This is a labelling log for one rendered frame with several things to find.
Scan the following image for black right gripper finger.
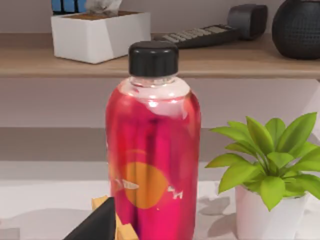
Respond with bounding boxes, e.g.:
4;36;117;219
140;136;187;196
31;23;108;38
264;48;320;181
62;196;116;240

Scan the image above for yellow wooden block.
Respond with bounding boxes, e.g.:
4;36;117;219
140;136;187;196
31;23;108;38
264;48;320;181
91;195;139;240

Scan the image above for red bottle with black cap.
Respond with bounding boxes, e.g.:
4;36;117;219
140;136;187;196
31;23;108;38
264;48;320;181
105;40;202;240

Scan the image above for green plant in white pot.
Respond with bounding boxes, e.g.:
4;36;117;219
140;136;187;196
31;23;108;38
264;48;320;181
204;112;320;240

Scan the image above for white square planter box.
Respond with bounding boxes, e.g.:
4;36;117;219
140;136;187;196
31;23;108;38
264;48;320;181
50;0;152;65

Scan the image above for wooden shelf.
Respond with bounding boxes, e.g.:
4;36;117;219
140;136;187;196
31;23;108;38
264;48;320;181
0;32;320;81

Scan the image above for black calculator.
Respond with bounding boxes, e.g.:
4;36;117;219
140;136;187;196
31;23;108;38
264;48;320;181
152;23;239;50

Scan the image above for blue and black cube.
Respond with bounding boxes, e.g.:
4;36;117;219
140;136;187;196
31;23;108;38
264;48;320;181
51;0;87;15

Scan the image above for dark grey rounded block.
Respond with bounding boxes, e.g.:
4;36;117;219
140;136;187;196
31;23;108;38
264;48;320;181
226;4;269;41

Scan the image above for black round textured vase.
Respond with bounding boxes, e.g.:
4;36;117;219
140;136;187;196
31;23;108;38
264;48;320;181
271;0;320;60

